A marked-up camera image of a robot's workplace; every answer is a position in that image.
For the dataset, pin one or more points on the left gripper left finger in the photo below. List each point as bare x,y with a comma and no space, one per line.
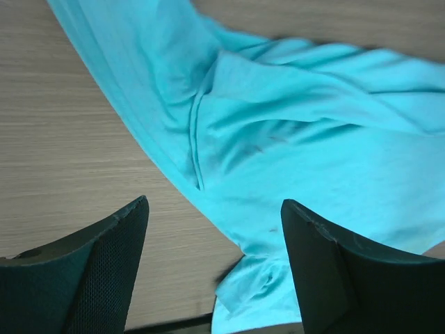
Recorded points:
81,283

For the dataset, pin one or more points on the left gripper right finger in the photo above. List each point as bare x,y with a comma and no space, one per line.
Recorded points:
347,283

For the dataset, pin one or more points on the turquoise t shirt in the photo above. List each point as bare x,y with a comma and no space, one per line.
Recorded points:
239,123

